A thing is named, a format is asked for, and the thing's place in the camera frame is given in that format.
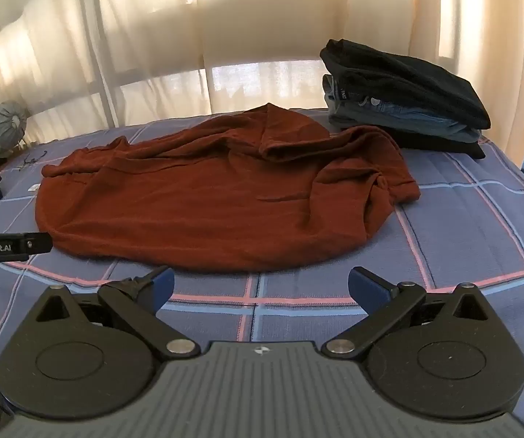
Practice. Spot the cream sheer curtain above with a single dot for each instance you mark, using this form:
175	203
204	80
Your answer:
198	32

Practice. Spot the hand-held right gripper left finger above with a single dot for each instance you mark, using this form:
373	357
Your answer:
163	283

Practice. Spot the black folded pants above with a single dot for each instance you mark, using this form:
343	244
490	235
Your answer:
408	80

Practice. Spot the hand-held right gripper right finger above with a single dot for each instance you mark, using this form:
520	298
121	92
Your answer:
367	285

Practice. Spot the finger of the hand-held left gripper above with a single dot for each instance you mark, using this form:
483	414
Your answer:
40	242

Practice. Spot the blue folded jeans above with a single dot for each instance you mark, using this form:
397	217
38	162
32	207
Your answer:
380	112

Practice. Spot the small dark wiry object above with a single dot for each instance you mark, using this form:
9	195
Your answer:
31	158

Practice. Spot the rust red pants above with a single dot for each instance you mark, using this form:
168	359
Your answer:
207	191

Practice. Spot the blue plaid bed sheet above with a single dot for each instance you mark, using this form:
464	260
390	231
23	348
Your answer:
462	219

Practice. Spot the black folded cloth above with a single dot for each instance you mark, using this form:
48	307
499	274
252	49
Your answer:
435	143

